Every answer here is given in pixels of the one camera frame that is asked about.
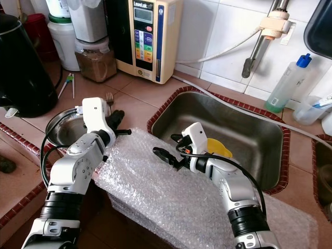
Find white jar with green lid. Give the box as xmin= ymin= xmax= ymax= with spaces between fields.
xmin=48 ymin=14 xmax=81 ymax=73

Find black electric kettle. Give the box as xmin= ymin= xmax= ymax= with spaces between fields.
xmin=0 ymin=12 xmax=59 ymax=119

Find clear bottle with blue cap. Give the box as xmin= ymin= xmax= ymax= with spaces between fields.
xmin=263 ymin=52 xmax=313 ymax=114

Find white detergent bottle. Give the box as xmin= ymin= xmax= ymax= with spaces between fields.
xmin=320 ymin=111 xmax=332 ymax=137

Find steel bowl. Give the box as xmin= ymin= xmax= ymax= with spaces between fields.
xmin=45 ymin=107 xmax=92 ymax=149

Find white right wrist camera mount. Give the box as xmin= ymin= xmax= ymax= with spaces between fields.
xmin=184 ymin=121 xmax=210 ymax=156

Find green and white tongs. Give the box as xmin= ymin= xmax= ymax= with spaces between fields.
xmin=58 ymin=73 xmax=76 ymax=101

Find white ionizer hose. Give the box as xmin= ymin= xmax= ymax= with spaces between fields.
xmin=175 ymin=28 xmax=266 ymax=65

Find steel fork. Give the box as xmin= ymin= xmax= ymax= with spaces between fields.
xmin=106 ymin=92 xmax=115 ymax=118

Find clear bubble wrap sheet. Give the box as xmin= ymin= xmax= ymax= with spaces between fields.
xmin=92 ymin=127 xmax=320 ymax=249

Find grey plastic container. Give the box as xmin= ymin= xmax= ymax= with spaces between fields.
xmin=67 ymin=0 xmax=110 ymax=45

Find beige water ionizer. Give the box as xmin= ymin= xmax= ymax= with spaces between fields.
xmin=103 ymin=0 xmax=184 ymax=85

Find steel faucet with beige filter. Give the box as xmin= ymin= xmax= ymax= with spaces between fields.
xmin=241 ymin=0 xmax=298 ymax=80

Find white printed plastic bottle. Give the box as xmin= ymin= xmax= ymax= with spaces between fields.
xmin=45 ymin=0 xmax=74 ymax=19

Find dark green oblong object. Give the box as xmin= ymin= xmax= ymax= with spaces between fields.
xmin=0 ymin=155 xmax=18 ymax=175

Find jar of brown powder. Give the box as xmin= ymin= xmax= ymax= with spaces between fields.
xmin=74 ymin=38 xmax=118 ymax=84

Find red plastic cup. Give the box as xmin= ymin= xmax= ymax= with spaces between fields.
xmin=25 ymin=12 xmax=56 ymax=63

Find dark blue tray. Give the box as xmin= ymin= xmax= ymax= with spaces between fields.
xmin=303 ymin=0 xmax=332 ymax=61

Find steel sink basin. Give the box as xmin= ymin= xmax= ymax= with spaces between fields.
xmin=145 ymin=85 xmax=292 ymax=196
xmin=311 ymin=133 xmax=332 ymax=209

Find clear plastic cup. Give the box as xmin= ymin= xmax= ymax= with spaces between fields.
xmin=292 ymin=95 xmax=325 ymax=126

